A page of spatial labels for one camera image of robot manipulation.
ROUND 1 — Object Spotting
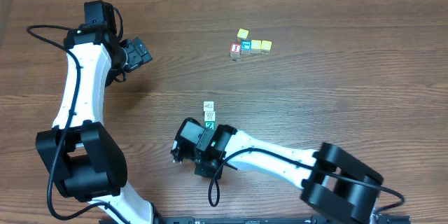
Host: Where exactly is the green Z block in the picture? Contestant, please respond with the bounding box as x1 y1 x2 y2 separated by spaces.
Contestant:
204 121 216 130

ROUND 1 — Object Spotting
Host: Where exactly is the white patterned block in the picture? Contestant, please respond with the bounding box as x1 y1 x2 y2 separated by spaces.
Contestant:
204 111 216 122

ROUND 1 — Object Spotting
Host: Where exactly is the plain white wooden block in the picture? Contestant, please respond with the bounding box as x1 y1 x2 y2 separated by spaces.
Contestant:
203 101 214 112

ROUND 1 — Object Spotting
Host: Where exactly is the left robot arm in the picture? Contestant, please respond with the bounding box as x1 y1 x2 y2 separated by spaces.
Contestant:
36 0 163 223

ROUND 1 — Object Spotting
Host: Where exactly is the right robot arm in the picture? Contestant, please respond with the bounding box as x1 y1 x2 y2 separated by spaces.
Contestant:
171 118 384 223

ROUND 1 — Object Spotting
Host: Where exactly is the red letter block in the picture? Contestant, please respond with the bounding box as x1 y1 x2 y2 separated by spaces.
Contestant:
230 43 241 58

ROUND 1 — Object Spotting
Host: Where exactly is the yellow block top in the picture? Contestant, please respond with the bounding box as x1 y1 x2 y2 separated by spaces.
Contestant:
237 28 249 42

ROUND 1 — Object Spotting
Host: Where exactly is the blue letter block in row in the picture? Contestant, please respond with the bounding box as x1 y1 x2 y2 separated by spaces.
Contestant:
241 41 251 55

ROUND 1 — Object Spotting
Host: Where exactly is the yellow block middle row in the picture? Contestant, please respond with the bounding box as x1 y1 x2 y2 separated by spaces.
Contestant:
251 40 262 54

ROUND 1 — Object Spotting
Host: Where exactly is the yellow block row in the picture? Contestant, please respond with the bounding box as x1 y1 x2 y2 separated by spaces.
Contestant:
251 40 262 54
260 40 272 55

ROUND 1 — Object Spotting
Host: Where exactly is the yellow block right row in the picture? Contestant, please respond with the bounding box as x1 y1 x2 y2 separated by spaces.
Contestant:
260 40 272 55

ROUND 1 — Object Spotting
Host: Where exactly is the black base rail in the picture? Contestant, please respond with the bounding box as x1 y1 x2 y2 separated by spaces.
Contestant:
161 215 411 224

